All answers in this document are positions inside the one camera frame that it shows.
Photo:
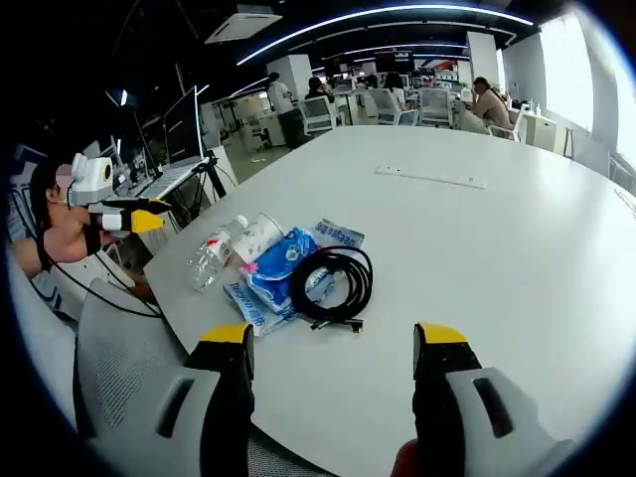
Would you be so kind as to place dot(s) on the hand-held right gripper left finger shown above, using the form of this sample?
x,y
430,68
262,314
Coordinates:
x,y
228,397

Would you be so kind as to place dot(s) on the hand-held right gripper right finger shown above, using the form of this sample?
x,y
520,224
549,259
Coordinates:
x,y
447,397

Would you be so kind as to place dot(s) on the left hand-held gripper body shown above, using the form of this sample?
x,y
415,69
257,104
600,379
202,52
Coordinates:
x,y
92,171

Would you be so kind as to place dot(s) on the clear plastic water bottle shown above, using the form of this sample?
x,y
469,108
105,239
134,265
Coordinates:
x,y
208,258

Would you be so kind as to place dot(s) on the white paper cup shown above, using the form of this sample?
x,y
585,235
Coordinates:
x,y
253,238

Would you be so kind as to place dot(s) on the blue tissue packet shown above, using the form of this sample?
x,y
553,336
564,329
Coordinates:
x,y
278,263

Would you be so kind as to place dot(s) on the printed clear plastic bag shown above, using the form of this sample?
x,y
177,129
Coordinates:
x,y
343,233

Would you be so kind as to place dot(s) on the person's right hand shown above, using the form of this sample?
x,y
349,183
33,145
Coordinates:
x,y
407,459

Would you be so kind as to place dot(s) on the white stand platform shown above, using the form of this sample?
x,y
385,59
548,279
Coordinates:
x,y
159,181

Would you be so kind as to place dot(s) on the person's head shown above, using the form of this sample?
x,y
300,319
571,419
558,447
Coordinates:
x,y
37,196

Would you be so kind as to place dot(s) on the studio light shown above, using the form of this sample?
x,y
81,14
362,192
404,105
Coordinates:
x,y
121,98

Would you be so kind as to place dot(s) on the black tripod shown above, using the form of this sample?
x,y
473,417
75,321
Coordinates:
x,y
216,179

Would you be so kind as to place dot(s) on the computer monitor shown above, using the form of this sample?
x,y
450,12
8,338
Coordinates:
x,y
184,126

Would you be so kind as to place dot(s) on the white table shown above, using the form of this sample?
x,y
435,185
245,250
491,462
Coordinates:
x,y
447,258

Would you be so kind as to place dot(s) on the ceiling air conditioner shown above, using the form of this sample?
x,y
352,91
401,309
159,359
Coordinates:
x,y
243,22

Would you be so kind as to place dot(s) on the white power strip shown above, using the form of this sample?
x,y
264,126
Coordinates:
x,y
427,176

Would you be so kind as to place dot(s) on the blue white wall poster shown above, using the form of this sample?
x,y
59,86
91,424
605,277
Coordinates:
x,y
22,166

